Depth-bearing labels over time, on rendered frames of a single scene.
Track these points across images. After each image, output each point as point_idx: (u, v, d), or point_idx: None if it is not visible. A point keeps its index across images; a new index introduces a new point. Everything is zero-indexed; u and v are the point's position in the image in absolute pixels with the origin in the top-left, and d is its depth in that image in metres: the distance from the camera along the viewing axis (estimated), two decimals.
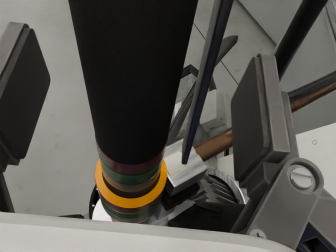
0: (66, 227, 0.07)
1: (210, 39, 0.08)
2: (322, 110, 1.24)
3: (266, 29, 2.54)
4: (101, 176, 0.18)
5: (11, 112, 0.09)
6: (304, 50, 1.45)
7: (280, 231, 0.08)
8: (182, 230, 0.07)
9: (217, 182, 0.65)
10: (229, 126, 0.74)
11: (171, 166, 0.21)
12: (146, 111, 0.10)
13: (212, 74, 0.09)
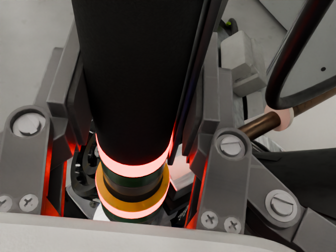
0: (66, 227, 0.07)
1: (200, 30, 0.08)
2: None
3: (276, 14, 2.38)
4: (102, 179, 0.17)
5: (82, 99, 0.10)
6: (327, 21, 1.28)
7: (227, 204, 0.08)
8: (182, 230, 0.07)
9: (251, 141, 0.47)
10: (261, 75, 0.57)
11: (174, 169, 0.21)
12: (150, 109, 0.09)
13: (201, 68, 0.09)
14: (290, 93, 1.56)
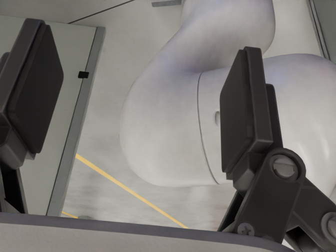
0: (66, 227, 0.07)
1: None
2: None
3: None
4: None
5: (30, 106, 0.10)
6: None
7: (267, 222, 0.08)
8: (182, 230, 0.07)
9: None
10: None
11: None
12: None
13: None
14: None
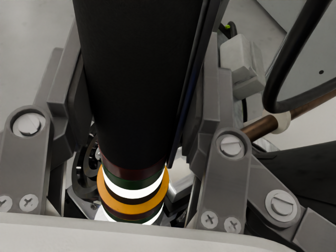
0: (66, 227, 0.07)
1: (196, 42, 0.09)
2: None
3: (275, 16, 2.39)
4: (103, 182, 0.18)
5: (82, 99, 0.10)
6: (326, 23, 1.29)
7: (227, 204, 0.08)
8: (182, 230, 0.07)
9: None
10: (260, 78, 0.57)
11: (173, 172, 0.21)
12: (149, 116, 0.10)
13: (197, 77, 0.09)
14: (290, 94, 1.56)
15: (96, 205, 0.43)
